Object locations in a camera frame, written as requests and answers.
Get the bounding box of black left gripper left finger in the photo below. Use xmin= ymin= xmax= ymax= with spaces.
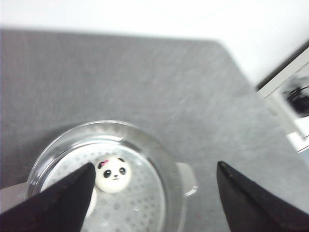
xmin=0 ymin=162 xmax=95 ymax=232

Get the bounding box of stainless steel steamer pot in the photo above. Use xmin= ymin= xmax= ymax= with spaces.
xmin=0 ymin=121 xmax=197 ymax=232

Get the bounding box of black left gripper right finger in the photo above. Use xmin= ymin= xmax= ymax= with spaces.
xmin=216 ymin=161 xmax=309 ymax=232

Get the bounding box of white background equipment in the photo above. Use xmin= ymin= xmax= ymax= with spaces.
xmin=256 ymin=41 xmax=309 ymax=153

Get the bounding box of panda bun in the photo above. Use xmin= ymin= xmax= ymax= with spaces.
xmin=95 ymin=155 xmax=132 ymax=193
xmin=85 ymin=187 xmax=97 ymax=218

